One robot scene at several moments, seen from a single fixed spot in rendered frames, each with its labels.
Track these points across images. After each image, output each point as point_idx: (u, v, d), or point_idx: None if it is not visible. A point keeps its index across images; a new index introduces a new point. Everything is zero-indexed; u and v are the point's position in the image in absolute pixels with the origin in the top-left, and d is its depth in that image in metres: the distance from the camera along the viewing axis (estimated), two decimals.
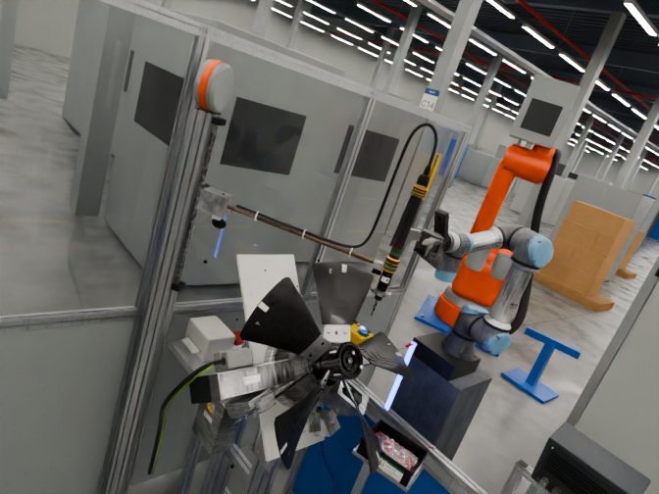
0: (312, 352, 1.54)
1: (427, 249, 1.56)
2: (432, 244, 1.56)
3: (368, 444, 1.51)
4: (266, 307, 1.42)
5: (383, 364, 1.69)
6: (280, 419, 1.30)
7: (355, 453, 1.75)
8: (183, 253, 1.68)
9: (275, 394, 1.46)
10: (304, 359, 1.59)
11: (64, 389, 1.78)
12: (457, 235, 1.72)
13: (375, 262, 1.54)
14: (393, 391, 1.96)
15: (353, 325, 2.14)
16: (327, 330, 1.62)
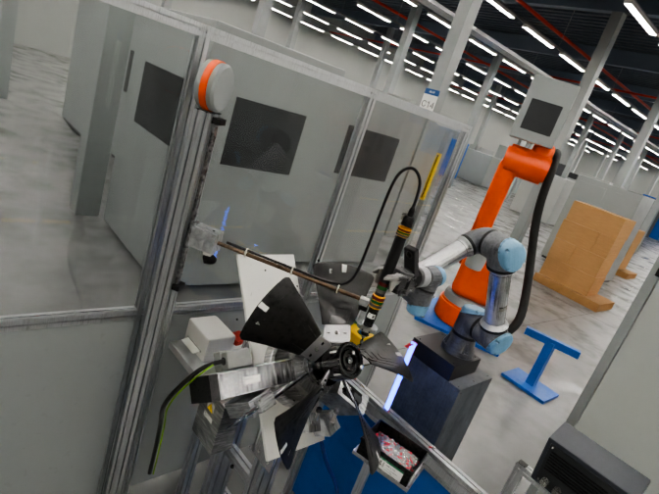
0: (312, 352, 1.54)
1: (390, 284, 1.54)
2: (396, 280, 1.53)
3: (368, 444, 1.51)
4: (266, 307, 1.42)
5: (383, 364, 1.69)
6: (280, 419, 1.30)
7: (355, 453, 1.75)
8: (183, 253, 1.68)
9: (275, 394, 1.46)
10: (304, 359, 1.59)
11: (64, 389, 1.78)
12: (429, 271, 1.69)
13: (361, 299, 1.58)
14: (393, 391, 1.96)
15: (353, 325, 2.14)
16: (327, 330, 1.62)
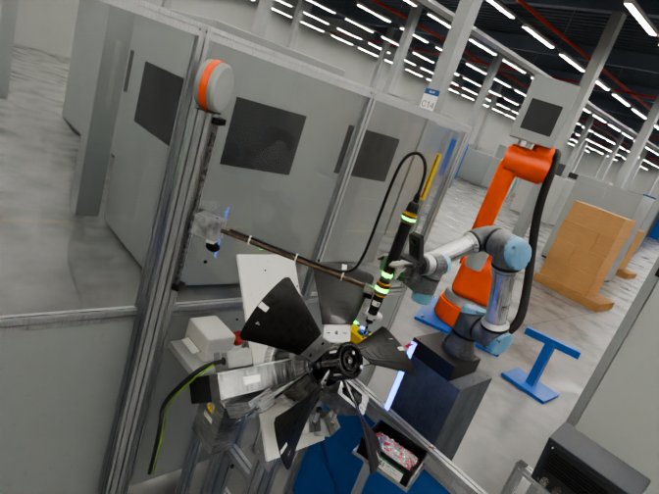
0: (312, 352, 1.54)
1: (395, 271, 1.52)
2: (402, 267, 1.52)
3: (368, 444, 1.51)
4: (266, 307, 1.42)
5: (384, 362, 1.69)
6: (280, 419, 1.30)
7: (355, 453, 1.75)
8: (183, 253, 1.68)
9: (275, 394, 1.46)
10: (304, 359, 1.59)
11: (64, 389, 1.78)
12: (433, 258, 1.68)
13: (365, 286, 1.57)
14: (393, 391, 1.96)
15: (353, 325, 2.14)
16: (327, 330, 1.62)
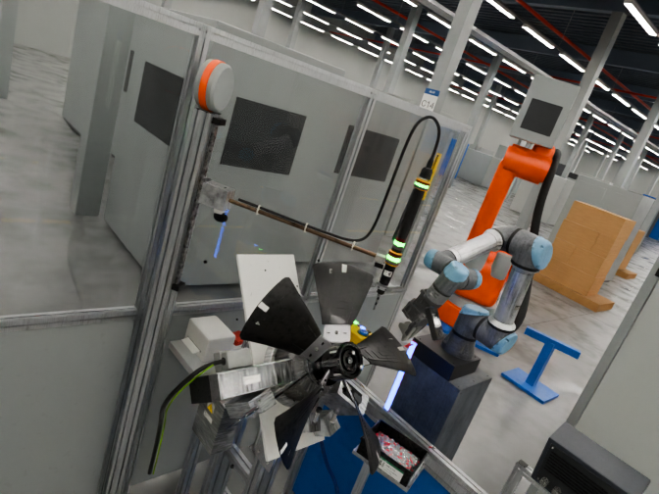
0: (312, 352, 1.54)
1: None
2: None
3: (368, 444, 1.51)
4: (266, 307, 1.42)
5: (384, 362, 1.69)
6: (280, 419, 1.30)
7: (355, 453, 1.75)
8: (183, 253, 1.68)
9: (275, 394, 1.46)
10: (304, 359, 1.59)
11: (64, 389, 1.78)
12: (449, 297, 1.67)
13: (377, 256, 1.53)
14: (393, 391, 1.96)
15: (353, 325, 2.14)
16: (327, 330, 1.62)
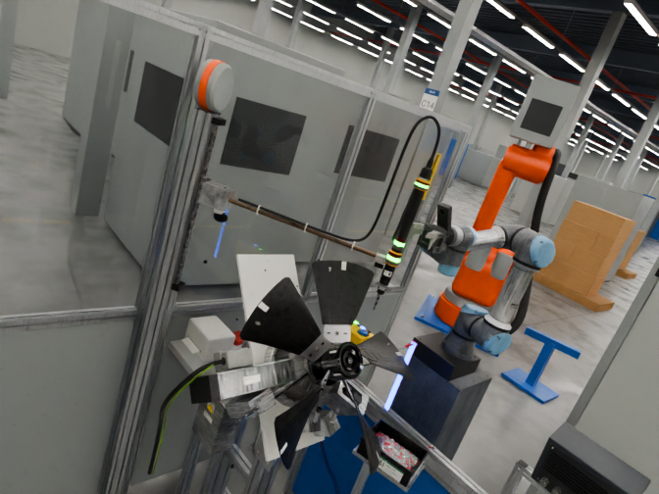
0: (331, 332, 1.62)
1: (430, 242, 1.56)
2: (435, 237, 1.56)
3: (295, 411, 1.35)
4: (344, 268, 1.71)
5: (362, 421, 1.54)
6: (288, 284, 1.45)
7: (355, 453, 1.75)
8: (183, 253, 1.68)
9: (275, 394, 1.46)
10: None
11: (64, 389, 1.78)
12: (460, 228, 1.72)
13: (377, 256, 1.53)
14: (393, 391, 1.96)
15: (353, 325, 2.14)
16: None
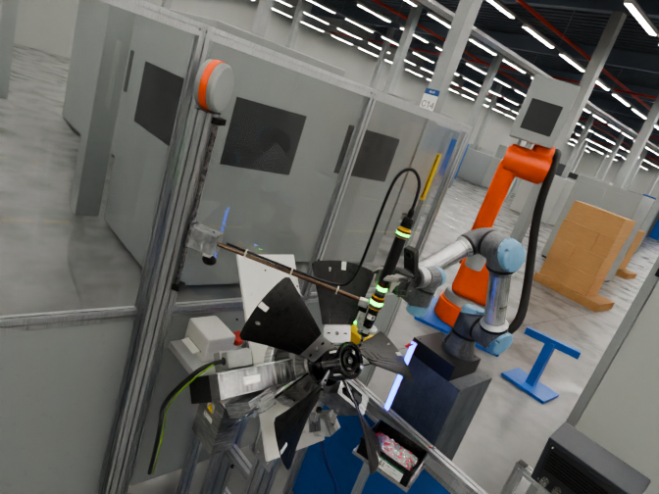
0: (331, 332, 1.62)
1: (390, 285, 1.54)
2: (396, 280, 1.54)
3: (295, 411, 1.35)
4: (344, 268, 1.71)
5: (362, 421, 1.54)
6: (288, 284, 1.45)
7: (355, 453, 1.75)
8: (183, 253, 1.68)
9: (275, 394, 1.46)
10: None
11: (64, 389, 1.78)
12: (428, 271, 1.69)
13: (360, 300, 1.58)
14: (393, 391, 1.96)
15: (353, 325, 2.14)
16: None
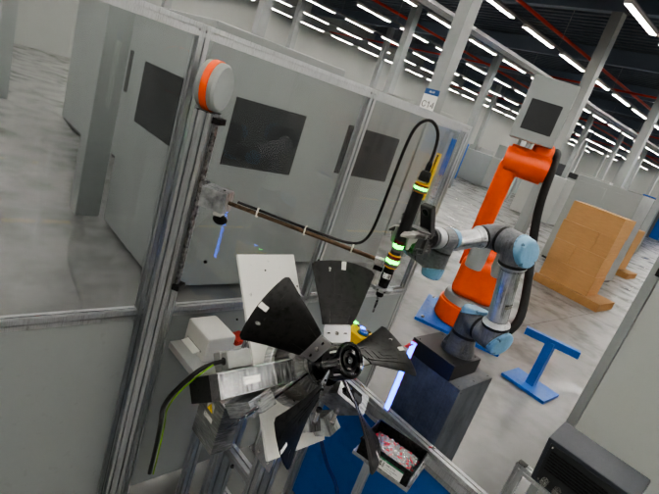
0: (331, 332, 1.62)
1: (407, 242, 1.49)
2: (414, 237, 1.49)
3: (295, 411, 1.35)
4: (344, 268, 1.71)
5: (362, 421, 1.54)
6: (288, 284, 1.45)
7: (355, 453, 1.75)
8: (183, 253, 1.68)
9: (275, 394, 1.46)
10: None
11: (64, 389, 1.78)
12: (444, 230, 1.65)
13: (376, 259, 1.54)
14: (393, 391, 1.96)
15: (353, 325, 2.14)
16: None
